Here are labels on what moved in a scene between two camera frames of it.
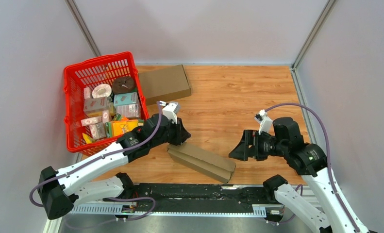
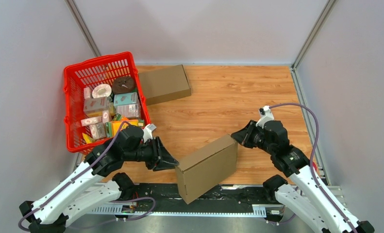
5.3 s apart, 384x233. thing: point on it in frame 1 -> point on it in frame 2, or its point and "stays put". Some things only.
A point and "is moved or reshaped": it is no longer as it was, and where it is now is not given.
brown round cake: x=122 y=85 stays put
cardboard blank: x=207 y=162 is moved or reshaped
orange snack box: x=114 y=128 stays put
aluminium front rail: x=258 y=210 stays put
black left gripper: x=181 y=135 -> x=161 y=158
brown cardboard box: x=163 y=84 stays put
